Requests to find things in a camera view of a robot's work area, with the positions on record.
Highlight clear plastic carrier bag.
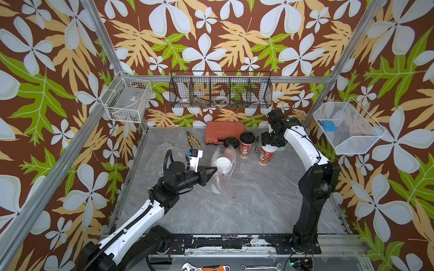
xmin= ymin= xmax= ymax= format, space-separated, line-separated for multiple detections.
xmin=208 ymin=146 xmax=237 ymax=199

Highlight white lid red cup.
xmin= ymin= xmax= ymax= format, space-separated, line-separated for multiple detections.
xmin=259 ymin=145 xmax=278 ymax=166
xmin=215 ymin=157 xmax=234 ymax=177

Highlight white lid red cup front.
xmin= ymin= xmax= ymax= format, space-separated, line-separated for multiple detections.
xmin=215 ymin=157 xmax=234 ymax=177

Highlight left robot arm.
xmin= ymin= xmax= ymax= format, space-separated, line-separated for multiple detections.
xmin=77 ymin=161 xmax=218 ymax=271

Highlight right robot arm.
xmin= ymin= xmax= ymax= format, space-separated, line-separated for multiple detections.
xmin=261 ymin=110 xmax=340 ymax=254

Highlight green straw holder cup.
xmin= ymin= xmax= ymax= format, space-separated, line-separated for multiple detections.
xmin=278 ymin=142 xmax=289 ymax=151

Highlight black screwdriver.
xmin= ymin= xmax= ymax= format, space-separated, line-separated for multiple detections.
xmin=255 ymin=135 xmax=260 ymax=153

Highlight black lid red cup right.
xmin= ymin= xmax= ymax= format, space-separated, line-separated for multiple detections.
xmin=240 ymin=132 xmax=256 ymax=159

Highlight black lid red cup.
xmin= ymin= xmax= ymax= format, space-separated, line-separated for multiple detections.
xmin=223 ymin=137 xmax=240 ymax=151
xmin=240 ymin=132 xmax=256 ymax=159

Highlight yellow black pliers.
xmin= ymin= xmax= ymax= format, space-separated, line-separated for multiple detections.
xmin=186 ymin=131 xmax=201 ymax=149

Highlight black lid red cup left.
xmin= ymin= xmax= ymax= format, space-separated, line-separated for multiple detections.
xmin=223 ymin=137 xmax=240 ymax=151

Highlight red plastic tool case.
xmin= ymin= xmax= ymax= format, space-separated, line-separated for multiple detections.
xmin=205 ymin=121 xmax=245 ymax=145

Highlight blue object in basket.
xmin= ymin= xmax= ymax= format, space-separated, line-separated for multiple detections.
xmin=321 ymin=120 xmax=337 ymax=133

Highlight white mesh basket right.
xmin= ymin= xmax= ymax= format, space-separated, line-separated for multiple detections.
xmin=313 ymin=98 xmax=386 ymax=156

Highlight orange adjustable wrench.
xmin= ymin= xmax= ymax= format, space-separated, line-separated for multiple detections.
xmin=181 ymin=263 xmax=231 ymax=271

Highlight silver spanner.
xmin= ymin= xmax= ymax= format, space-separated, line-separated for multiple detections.
xmin=240 ymin=263 xmax=281 ymax=271

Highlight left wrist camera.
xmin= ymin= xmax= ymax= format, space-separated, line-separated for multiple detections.
xmin=186 ymin=149 xmax=203 ymax=172

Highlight black wire basket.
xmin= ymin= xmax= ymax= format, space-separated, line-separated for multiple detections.
xmin=168 ymin=71 xmax=273 ymax=108

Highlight white wire basket left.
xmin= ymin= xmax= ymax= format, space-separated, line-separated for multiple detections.
xmin=101 ymin=72 xmax=153 ymax=124

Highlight black mounting rail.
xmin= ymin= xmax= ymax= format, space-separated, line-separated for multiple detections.
xmin=157 ymin=234 xmax=322 ymax=255

